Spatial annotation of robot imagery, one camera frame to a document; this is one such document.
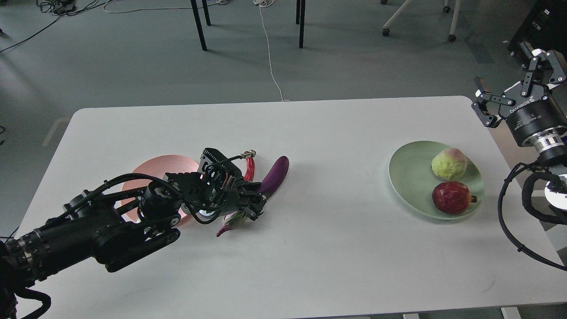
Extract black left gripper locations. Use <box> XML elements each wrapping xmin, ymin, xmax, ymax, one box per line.
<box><xmin>195</xmin><ymin>177</ymin><xmax>273</xmax><ymax>221</ymax></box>

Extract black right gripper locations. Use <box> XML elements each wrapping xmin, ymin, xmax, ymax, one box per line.
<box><xmin>471</xmin><ymin>42</ymin><xmax>567</xmax><ymax>147</ymax></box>

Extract red chili pepper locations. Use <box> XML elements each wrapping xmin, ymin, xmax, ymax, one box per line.
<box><xmin>243</xmin><ymin>157</ymin><xmax>255</xmax><ymax>182</ymax></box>

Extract purple eggplant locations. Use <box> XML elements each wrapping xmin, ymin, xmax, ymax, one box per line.
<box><xmin>216</xmin><ymin>156</ymin><xmax>289</xmax><ymax>237</ymax></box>

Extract red pomegranate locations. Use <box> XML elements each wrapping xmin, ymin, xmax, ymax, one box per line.
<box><xmin>431</xmin><ymin>181</ymin><xmax>478</xmax><ymax>215</ymax></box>

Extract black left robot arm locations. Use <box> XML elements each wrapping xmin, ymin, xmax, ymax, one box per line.
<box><xmin>1</xmin><ymin>148</ymin><xmax>289</xmax><ymax>319</ymax></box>

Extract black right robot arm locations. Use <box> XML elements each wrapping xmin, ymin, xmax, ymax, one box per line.
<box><xmin>471</xmin><ymin>42</ymin><xmax>567</xmax><ymax>271</ymax></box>

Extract pink plate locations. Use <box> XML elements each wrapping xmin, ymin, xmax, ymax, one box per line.
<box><xmin>122</xmin><ymin>154</ymin><xmax>199</xmax><ymax>222</ymax></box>

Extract green plate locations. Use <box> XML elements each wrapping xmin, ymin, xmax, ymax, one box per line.
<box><xmin>388</xmin><ymin>140</ymin><xmax>485</xmax><ymax>221</ymax></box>

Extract white office chair base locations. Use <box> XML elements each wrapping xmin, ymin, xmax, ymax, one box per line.
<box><xmin>381</xmin><ymin>0</ymin><xmax>464</xmax><ymax>43</ymax></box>

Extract black table legs left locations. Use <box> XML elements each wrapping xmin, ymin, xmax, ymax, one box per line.
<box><xmin>190</xmin><ymin>0</ymin><xmax>211</xmax><ymax>52</ymax></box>

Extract black table legs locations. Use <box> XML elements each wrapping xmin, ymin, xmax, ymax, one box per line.
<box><xmin>295</xmin><ymin>0</ymin><xmax>306</xmax><ymax>49</ymax></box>
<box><xmin>190</xmin><ymin>0</ymin><xmax>211</xmax><ymax>52</ymax></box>

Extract black table legs right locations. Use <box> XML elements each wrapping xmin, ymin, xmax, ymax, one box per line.
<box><xmin>295</xmin><ymin>0</ymin><xmax>306</xmax><ymax>49</ymax></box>

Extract white floor cable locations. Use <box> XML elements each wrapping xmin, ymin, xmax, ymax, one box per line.
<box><xmin>253</xmin><ymin>0</ymin><xmax>291</xmax><ymax>102</ymax></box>

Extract black floor cables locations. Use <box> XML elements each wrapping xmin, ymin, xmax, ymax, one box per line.
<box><xmin>0</xmin><ymin>0</ymin><xmax>231</xmax><ymax>53</ymax></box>

